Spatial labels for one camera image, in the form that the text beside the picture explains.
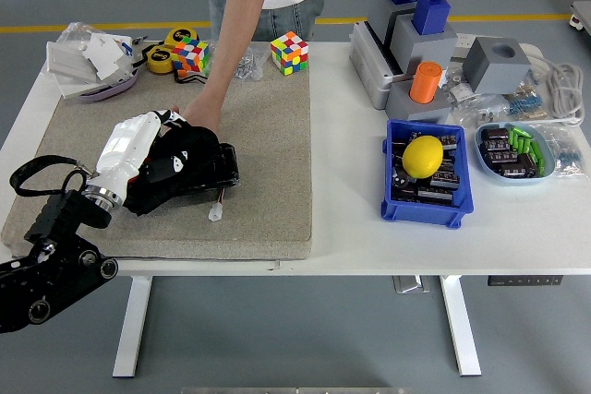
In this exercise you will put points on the white folded card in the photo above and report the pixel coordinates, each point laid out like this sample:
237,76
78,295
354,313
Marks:
108,55

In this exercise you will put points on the clear plastic bag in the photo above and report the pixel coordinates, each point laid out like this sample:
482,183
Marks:
76,32

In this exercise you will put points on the clear bag of screws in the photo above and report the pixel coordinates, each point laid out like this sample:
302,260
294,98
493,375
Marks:
244,66

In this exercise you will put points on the black desk control panel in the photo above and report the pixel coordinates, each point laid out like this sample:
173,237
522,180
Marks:
526,280

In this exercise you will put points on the tall grey block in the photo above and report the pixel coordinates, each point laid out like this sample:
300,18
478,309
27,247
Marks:
378,11

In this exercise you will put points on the clear bag with white plug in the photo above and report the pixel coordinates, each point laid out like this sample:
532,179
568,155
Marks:
475,110

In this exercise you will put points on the orange cylinder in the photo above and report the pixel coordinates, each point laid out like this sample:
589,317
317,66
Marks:
425,82

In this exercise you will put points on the black rag with red tag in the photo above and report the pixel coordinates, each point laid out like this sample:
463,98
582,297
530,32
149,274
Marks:
201,145

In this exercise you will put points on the green battery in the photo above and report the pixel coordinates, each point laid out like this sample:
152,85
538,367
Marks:
524,145
513,142
542,167
536,152
522,130

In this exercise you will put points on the blue plastic bin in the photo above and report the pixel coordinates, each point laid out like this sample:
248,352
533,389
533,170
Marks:
425,216

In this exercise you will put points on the grey block with round hole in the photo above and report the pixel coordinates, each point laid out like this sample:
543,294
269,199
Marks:
489,71

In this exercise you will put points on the bag of blue resistors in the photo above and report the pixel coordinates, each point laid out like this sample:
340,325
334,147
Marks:
526,105
570,158

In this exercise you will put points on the person's hand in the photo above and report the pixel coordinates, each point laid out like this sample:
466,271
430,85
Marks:
205,112

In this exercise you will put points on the light blue dish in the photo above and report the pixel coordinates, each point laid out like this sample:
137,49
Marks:
485,168

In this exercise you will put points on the yellow tape measure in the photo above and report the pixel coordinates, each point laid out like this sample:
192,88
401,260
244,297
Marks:
159,59
177,36

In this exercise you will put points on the grey junction box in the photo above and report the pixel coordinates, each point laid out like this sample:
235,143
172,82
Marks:
365,66

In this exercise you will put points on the white table leg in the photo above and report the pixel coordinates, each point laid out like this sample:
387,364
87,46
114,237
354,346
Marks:
459,325
131,325

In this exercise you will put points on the low grey block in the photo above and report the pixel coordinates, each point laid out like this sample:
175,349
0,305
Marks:
401,105

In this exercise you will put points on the colourful puzzle cube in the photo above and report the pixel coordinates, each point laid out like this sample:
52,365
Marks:
190,55
289,52

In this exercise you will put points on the purple tray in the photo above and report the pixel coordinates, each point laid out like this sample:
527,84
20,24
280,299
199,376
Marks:
111,88

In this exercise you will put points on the person's forearm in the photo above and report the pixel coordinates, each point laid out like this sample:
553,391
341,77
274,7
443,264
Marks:
240,20

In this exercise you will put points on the grey-brown mat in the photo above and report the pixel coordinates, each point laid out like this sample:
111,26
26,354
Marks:
268,158

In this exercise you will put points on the white flat box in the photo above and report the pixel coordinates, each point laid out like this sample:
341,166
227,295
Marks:
67,59

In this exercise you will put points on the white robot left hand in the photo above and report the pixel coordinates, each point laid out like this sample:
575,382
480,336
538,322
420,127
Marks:
122,147

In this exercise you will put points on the yellow lemon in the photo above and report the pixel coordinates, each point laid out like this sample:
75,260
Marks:
421,156

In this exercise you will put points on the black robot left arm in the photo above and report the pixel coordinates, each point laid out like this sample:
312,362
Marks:
55,274

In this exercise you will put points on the metal bracket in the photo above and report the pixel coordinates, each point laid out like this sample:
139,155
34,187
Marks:
411,284

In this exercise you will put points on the small clear parts bag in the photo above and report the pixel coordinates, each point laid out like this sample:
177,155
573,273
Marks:
458,87

